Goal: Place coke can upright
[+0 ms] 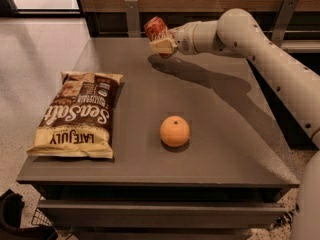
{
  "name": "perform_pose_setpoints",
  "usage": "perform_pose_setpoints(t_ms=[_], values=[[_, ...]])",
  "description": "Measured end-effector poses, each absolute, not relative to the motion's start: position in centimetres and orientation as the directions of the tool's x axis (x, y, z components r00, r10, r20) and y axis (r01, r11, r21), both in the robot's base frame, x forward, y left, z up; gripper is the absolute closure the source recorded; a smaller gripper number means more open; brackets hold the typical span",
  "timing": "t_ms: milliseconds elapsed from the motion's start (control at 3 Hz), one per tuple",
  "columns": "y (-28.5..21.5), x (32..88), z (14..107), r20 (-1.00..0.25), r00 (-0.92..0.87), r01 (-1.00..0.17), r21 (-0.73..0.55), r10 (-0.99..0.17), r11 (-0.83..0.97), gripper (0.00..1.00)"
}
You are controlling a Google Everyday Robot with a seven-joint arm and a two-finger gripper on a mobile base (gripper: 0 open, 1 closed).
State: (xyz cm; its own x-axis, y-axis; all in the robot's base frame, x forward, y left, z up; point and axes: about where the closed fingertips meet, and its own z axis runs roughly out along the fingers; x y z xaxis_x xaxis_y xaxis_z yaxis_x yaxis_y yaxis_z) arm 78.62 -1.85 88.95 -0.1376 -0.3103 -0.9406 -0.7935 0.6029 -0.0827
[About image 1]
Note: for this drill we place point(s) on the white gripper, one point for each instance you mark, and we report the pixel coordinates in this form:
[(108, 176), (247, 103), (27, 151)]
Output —
[(182, 39)]

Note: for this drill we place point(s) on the red coke can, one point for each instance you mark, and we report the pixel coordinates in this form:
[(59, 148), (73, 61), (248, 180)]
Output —
[(157, 29)]

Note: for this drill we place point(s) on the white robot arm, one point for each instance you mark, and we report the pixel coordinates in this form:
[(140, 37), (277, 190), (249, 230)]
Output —
[(236, 32)]

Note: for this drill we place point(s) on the orange fruit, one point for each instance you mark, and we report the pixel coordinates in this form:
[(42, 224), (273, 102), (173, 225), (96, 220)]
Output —
[(174, 131)]

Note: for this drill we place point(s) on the Late July chips bag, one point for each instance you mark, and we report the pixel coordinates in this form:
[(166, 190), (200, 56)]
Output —
[(78, 121)]

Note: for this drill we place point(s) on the grey cabinet drawer front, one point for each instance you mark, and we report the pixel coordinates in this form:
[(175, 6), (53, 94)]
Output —
[(127, 214)]

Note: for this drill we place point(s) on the black object at floor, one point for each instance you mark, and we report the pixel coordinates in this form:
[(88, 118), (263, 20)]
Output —
[(11, 206)]

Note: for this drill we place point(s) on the left metal bracket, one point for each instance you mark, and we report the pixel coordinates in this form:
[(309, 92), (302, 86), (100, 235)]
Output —
[(133, 18)]

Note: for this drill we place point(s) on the metal bracket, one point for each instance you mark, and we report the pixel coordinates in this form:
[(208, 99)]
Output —
[(282, 21), (133, 18)]

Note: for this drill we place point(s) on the right metal bracket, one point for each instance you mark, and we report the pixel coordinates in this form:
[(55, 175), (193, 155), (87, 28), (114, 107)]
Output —
[(282, 21)]

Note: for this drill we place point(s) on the wire basket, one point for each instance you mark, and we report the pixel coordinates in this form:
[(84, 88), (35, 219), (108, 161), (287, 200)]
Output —
[(40, 219)]

